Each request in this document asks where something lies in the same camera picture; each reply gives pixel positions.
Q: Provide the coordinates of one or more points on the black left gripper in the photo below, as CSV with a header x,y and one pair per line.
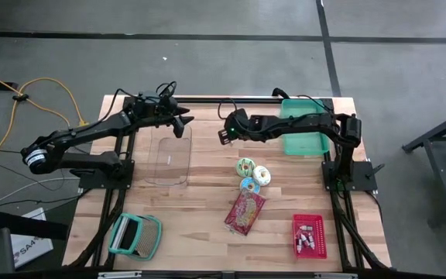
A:
x,y
153,110

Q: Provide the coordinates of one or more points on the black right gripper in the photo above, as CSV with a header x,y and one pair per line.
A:
x,y
246,126

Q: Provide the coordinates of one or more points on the green frosted donut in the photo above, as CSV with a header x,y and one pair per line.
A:
x,y
242,164

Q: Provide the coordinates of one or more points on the white frosted donut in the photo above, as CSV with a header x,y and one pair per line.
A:
x,y
263,178

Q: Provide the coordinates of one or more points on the red snack bag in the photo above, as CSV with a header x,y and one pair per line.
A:
x,y
245,212

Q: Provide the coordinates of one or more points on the small white dropper bottle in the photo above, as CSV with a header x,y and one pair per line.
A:
x,y
299,246
312,243
305,227

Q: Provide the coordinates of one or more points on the orange-capped white dropper bottle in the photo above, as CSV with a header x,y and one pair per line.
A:
x,y
305,239

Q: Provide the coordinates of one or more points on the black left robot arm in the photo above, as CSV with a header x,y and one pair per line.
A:
x,y
91,129

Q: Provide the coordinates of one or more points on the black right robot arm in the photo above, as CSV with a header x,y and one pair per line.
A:
x,y
304,124

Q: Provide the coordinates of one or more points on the clear plastic bin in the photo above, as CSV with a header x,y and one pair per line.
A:
x,y
169,155

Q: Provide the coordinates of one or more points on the teal plastic bin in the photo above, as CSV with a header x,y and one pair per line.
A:
x,y
304,143

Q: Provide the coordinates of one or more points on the blue frosted donut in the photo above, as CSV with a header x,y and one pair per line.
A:
x,y
246,188

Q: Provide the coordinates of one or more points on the red plastic basket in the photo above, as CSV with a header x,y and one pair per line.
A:
x,y
318,248

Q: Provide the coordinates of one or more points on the white printed box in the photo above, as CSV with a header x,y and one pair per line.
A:
x,y
33,252

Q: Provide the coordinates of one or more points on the black metal stand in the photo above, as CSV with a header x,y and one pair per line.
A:
x,y
443,174

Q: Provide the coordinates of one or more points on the black aluminium table frame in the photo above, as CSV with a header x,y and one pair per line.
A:
x,y
207,100

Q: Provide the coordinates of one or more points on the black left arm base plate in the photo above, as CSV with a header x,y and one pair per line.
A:
x,y
103,182

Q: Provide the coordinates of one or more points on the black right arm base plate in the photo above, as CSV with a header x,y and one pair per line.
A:
x,y
362,176

